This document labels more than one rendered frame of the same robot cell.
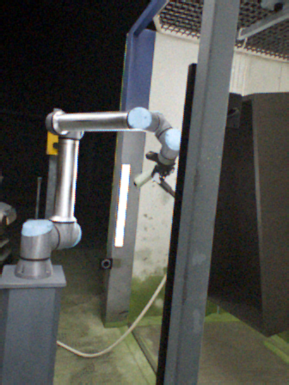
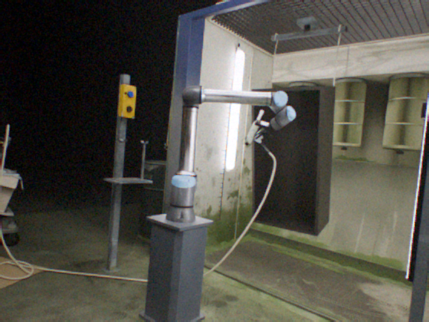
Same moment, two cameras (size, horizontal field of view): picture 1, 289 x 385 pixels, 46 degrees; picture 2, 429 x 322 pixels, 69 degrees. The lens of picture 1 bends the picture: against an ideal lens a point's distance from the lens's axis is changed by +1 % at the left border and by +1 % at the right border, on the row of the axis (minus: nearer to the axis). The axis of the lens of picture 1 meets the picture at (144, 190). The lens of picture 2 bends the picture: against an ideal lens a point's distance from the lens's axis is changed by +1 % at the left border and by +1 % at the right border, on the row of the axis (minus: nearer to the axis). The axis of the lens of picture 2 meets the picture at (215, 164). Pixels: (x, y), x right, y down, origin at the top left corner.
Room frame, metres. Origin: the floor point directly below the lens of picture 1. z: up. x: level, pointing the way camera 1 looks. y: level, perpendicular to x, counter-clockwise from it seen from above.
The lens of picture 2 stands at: (-0.03, 1.40, 1.11)
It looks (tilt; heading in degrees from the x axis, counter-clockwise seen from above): 3 degrees down; 328
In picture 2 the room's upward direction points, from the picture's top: 5 degrees clockwise
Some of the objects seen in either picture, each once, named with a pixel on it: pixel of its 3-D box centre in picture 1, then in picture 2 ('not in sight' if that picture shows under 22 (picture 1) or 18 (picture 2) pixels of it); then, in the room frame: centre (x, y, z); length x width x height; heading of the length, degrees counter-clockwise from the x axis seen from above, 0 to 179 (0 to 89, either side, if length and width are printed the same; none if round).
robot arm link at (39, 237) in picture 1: (38, 238); (183, 189); (1.75, 0.53, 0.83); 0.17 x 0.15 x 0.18; 149
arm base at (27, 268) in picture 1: (34, 264); (181, 211); (1.74, 0.53, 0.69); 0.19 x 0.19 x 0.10
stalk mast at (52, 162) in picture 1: (49, 215); (118, 173); (2.61, 0.72, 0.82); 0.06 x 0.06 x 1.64; 19
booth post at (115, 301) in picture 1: (126, 180); (181, 141); (2.65, 0.14, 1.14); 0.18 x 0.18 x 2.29; 19
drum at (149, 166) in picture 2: not in sight; (165, 199); (3.41, -0.06, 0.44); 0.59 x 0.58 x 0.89; 179
